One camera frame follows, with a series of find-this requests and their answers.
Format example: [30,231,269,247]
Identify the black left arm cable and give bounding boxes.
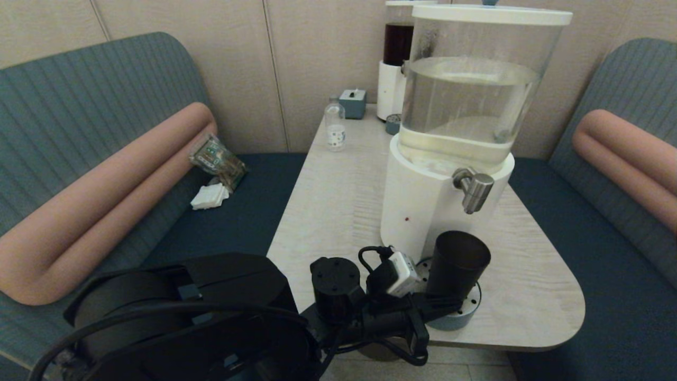
[29,245,430,381]

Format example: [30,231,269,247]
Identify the round blue drip tray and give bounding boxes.
[417,257,483,332]

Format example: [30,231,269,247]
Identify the pink bolster cushion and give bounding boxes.
[0,102,218,306]
[571,109,677,236]

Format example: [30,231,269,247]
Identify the clear plastic snack bag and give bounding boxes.
[189,133,248,192]

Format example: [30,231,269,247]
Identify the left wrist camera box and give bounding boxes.
[386,251,422,297]

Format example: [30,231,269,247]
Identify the small clear bottle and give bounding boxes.
[324,97,347,152]

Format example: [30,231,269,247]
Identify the black plastic cup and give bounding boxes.
[426,230,491,303]

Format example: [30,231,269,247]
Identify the large clear water dispenser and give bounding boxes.
[380,4,573,262]

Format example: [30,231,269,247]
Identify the dark drink dispenser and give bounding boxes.
[377,0,440,121]

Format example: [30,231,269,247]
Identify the small blue box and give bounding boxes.
[339,88,368,120]

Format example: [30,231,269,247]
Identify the silver dispenser tap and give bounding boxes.
[452,168,495,215]

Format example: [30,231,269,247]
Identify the white paper napkins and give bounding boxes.
[190,183,230,210]

